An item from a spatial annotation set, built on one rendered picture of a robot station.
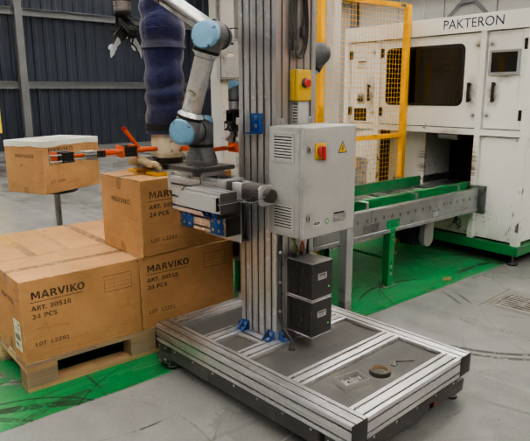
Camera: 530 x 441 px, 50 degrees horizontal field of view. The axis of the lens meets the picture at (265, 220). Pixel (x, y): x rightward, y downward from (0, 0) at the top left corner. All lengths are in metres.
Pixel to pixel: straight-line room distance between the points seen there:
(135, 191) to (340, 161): 1.07
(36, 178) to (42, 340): 1.99
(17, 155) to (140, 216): 2.01
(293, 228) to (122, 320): 1.10
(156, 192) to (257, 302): 0.76
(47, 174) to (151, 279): 1.80
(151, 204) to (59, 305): 0.66
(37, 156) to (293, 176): 2.65
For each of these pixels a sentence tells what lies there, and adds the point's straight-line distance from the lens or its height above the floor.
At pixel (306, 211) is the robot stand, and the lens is 2.37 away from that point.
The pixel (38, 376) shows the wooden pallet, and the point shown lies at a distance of 2.97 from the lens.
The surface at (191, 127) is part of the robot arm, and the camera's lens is 2.50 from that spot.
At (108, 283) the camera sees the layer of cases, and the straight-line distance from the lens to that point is 2.95.
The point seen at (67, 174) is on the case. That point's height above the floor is 0.75.
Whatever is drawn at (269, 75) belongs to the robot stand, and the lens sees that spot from 2.51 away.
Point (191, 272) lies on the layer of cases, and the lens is 3.17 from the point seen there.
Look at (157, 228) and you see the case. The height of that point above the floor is 0.68.
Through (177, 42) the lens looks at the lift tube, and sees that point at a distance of 3.12.
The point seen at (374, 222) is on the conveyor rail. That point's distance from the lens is 3.93.
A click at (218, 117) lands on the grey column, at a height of 1.17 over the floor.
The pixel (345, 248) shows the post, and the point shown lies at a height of 0.44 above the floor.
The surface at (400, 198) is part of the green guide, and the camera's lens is 4.30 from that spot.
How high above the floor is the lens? 1.37
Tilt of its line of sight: 13 degrees down
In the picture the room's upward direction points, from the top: straight up
